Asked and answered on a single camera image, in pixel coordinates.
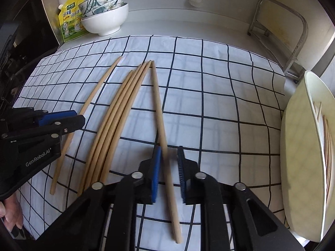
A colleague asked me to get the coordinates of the yellow green pouch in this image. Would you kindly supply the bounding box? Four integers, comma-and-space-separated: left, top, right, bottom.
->
57, 0, 89, 43

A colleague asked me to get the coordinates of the dark appliance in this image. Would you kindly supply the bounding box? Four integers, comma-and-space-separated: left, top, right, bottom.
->
0, 0, 62, 110

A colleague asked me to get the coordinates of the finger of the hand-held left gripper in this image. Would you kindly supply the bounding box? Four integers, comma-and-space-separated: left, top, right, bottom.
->
7, 107, 78, 127
0, 115, 86, 140

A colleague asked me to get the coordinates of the white round basin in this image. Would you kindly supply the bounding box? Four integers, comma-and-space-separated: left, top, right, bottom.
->
280, 70, 335, 243

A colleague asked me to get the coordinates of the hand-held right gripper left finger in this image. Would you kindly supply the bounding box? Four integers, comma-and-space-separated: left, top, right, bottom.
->
35, 146, 163, 251

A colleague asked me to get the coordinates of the plain white bowl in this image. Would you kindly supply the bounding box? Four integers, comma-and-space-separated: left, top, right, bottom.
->
82, 3, 129, 36

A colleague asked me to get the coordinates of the person's left hand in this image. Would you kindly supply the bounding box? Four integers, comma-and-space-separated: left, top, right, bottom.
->
0, 195, 23, 232

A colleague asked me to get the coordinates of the metal rack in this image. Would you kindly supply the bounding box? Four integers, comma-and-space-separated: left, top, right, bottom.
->
247, 0, 309, 83

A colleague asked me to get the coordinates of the blue patterned bowl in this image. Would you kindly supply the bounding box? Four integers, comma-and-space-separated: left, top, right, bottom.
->
81, 0, 124, 19
78, 0, 122, 13

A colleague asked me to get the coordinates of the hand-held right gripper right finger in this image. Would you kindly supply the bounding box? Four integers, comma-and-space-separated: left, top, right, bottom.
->
177, 146, 309, 251

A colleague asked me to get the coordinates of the white black-checked cloth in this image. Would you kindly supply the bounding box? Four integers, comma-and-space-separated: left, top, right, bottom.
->
12, 35, 288, 241

